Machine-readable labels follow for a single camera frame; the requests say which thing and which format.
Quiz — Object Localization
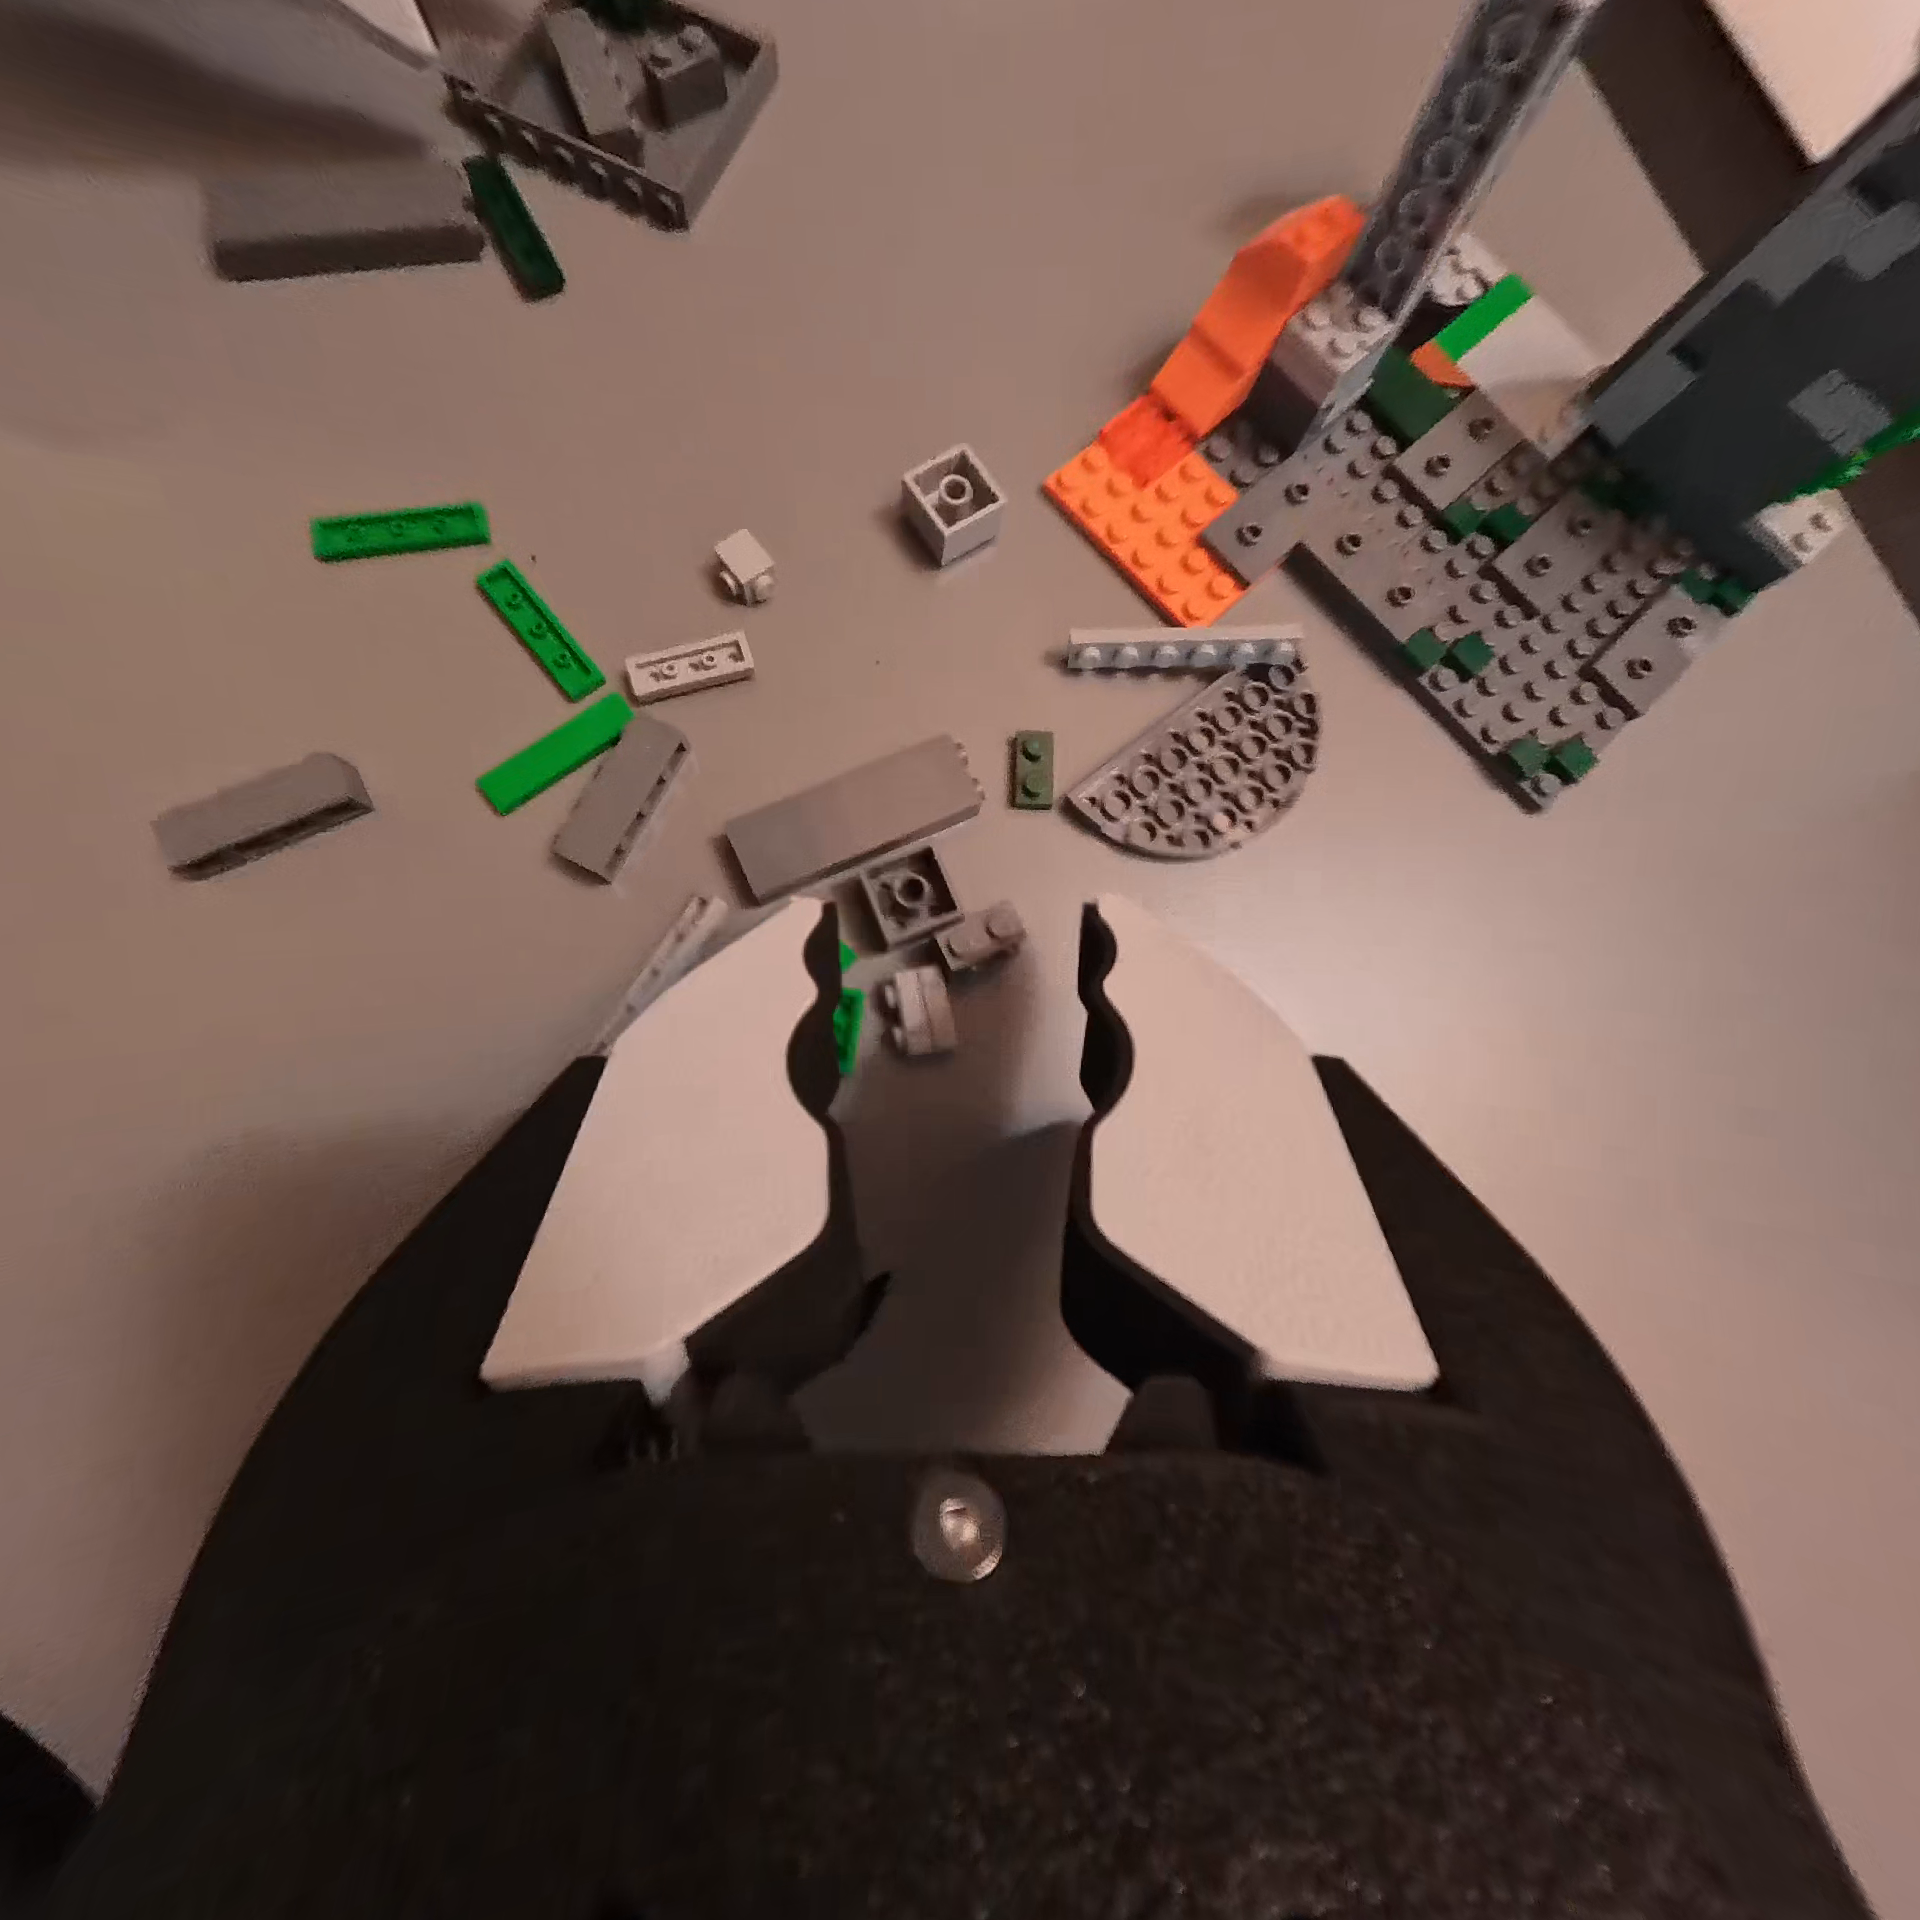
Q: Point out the thin light grey lego plate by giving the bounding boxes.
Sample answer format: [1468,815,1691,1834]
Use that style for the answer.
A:
[1065,623,1312,677]

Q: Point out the bright green long lego bar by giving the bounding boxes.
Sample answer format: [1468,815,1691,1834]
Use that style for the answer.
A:
[475,691,637,818]

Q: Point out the grey lego baseplate build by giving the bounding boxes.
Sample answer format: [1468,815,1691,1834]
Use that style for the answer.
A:
[1575,76,1920,572]
[1216,0,1920,811]

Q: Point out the dark grey half-round lego plate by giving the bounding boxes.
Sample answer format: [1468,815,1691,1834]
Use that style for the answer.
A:
[1065,660,1320,863]

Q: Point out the grey square lego brick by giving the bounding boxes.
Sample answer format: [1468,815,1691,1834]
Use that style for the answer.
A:
[901,450,1008,566]

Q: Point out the light grey holed lego plate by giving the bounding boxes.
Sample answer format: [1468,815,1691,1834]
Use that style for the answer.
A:
[622,638,758,696]

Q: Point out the orange lego slope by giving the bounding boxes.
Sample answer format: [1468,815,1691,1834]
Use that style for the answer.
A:
[1150,197,1367,437]

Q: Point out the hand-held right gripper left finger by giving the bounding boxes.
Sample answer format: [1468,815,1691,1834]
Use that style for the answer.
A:
[480,900,857,1402]

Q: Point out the orange lego plate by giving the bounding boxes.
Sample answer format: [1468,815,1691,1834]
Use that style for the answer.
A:
[1045,406,1248,627]

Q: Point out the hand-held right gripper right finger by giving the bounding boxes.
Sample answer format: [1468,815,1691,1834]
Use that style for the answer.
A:
[1065,896,1443,1402]

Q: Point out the dark green holed lego plate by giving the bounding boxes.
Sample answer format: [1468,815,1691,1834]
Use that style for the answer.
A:
[465,158,566,296]

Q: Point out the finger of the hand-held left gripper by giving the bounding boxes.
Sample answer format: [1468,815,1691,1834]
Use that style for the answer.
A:
[0,0,446,146]

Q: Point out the dark grey lego window frame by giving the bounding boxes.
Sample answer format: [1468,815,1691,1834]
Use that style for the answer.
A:
[449,0,782,226]

